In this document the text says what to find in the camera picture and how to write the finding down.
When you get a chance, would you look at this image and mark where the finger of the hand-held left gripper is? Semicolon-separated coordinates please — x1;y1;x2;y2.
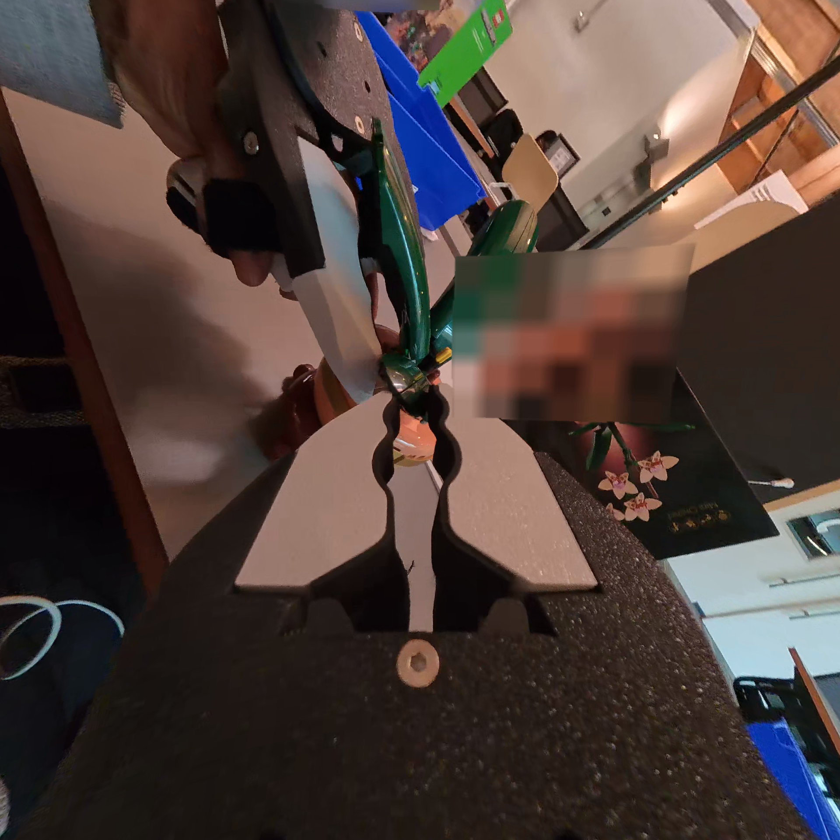
289;136;388;404

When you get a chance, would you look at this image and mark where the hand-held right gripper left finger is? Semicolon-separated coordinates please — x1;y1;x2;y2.
234;395;399;596

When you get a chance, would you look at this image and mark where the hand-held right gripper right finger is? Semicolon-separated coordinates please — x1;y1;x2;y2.
428;386;600;599

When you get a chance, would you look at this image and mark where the long dark green toy leaf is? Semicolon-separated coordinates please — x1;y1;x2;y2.
357;118;435;370
430;199;541;330

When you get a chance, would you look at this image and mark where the toy flower pot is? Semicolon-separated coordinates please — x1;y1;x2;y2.
262;325;442;471

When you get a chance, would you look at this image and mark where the grey desk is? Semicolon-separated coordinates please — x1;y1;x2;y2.
0;85;473;634

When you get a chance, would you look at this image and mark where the person's left hand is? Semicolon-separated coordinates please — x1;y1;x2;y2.
88;0;275;288

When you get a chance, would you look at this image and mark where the blue plastic bin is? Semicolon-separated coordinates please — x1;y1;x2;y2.
353;10;488;232
747;717;840;840

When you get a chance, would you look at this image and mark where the green toy set box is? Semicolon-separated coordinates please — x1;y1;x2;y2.
384;0;514;110

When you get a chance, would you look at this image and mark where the tan chair back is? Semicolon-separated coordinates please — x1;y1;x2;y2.
500;133;560;212

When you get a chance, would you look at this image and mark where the large black cardboard board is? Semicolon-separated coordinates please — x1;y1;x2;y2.
676;196;840;508

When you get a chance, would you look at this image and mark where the black floor lamp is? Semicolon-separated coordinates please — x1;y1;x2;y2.
583;58;840;250

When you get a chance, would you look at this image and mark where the white cable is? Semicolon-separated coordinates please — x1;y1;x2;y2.
0;594;127;681

